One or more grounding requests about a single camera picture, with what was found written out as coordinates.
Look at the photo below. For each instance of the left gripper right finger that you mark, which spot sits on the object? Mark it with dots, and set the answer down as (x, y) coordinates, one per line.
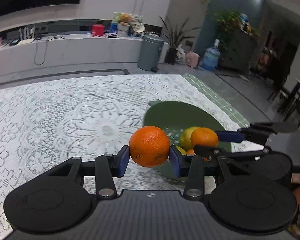
(192, 168)

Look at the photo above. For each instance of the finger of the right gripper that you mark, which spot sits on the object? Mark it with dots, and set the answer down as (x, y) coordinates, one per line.
(230, 136)
(207, 152)

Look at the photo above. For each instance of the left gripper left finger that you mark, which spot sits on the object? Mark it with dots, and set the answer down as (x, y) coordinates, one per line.
(107, 167)

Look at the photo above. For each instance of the orange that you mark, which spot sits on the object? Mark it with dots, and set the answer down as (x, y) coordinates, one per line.
(204, 136)
(149, 146)
(191, 152)

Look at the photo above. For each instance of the green colander bowl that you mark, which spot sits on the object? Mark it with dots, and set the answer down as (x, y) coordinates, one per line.
(173, 117)

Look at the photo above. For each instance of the green grid table mat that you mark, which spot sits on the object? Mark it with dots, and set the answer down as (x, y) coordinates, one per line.
(231, 112)

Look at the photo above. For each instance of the yellow-green apple upper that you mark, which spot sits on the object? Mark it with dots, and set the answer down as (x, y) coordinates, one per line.
(185, 138)

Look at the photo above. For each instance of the blue water jug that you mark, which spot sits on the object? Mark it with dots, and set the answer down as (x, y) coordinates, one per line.
(211, 57)

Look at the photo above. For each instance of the white lace tablecloth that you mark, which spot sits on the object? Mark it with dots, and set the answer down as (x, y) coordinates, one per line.
(46, 123)

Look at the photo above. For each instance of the white plastic bag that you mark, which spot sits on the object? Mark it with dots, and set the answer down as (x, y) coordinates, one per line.
(180, 57)

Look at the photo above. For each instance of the dark cabinet with plants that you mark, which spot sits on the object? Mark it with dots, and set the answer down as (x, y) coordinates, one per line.
(238, 41)

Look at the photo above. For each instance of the potted long-leaf plant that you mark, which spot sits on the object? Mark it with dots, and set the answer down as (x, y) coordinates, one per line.
(175, 36)

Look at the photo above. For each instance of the grey pedal trash bin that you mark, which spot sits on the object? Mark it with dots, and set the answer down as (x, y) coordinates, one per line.
(150, 52)

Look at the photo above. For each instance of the red box on console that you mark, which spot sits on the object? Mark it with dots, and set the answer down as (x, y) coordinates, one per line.
(97, 30)

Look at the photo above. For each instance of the long white tv console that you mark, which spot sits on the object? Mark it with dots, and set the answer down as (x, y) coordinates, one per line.
(68, 50)

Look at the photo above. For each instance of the teddy bear toy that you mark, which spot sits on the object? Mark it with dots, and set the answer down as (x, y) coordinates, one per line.
(125, 19)

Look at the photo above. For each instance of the white wifi router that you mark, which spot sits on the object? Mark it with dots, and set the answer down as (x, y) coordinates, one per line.
(26, 35)

